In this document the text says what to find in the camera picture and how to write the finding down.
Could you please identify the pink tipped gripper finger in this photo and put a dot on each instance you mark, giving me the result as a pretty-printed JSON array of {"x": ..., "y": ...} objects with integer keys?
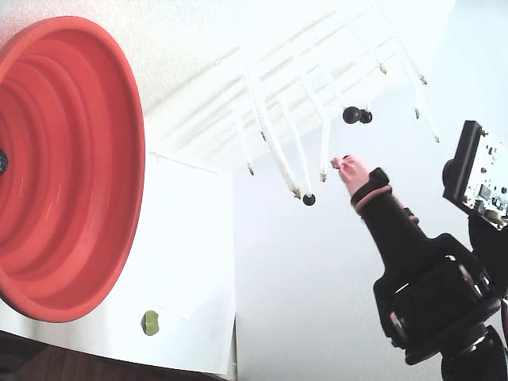
[
  {"x": 381, "y": 214},
  {"x": 410, "y": 216}
]

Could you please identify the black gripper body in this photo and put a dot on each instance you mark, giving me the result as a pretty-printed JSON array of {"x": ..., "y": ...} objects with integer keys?
[{"x": 413, "y": 278}]

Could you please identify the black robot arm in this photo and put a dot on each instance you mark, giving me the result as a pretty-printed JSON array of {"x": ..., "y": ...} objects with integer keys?
[{"x": 476, "y": 357}]

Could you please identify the red collapsible silicone cup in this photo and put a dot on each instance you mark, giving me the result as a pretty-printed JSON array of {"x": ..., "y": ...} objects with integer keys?
[{"x": 79, "y": 178}]

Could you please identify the small dark blueberry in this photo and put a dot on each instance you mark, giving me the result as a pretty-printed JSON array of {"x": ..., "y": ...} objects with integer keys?
[
  {"x": 366, "y": 117},
  {"x": 309, "y": 198}
]

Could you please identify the bent white pipe cleaner stem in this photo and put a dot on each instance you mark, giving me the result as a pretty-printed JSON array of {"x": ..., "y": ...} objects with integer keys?
[{"x": 324, "y": 151}]

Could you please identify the thick white pipe cleaner stem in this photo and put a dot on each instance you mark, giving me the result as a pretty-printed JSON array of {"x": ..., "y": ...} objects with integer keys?
[{"x": 282, "y": 166}]

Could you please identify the short white pipe cleaner stem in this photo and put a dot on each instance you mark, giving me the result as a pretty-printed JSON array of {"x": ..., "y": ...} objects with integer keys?
[{"x": 261, "y": 127}]

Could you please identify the white paper sheet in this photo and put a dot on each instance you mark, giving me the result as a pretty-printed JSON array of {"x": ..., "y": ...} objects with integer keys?
[{"x": 178, "y": 238}]

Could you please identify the white foam board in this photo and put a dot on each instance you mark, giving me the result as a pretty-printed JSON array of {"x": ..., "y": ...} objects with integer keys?
[{"x": 190, "y": 59}]

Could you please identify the green leaf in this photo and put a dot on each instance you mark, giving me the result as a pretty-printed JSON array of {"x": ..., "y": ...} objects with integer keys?
[{"x": 151, "y": 322}]

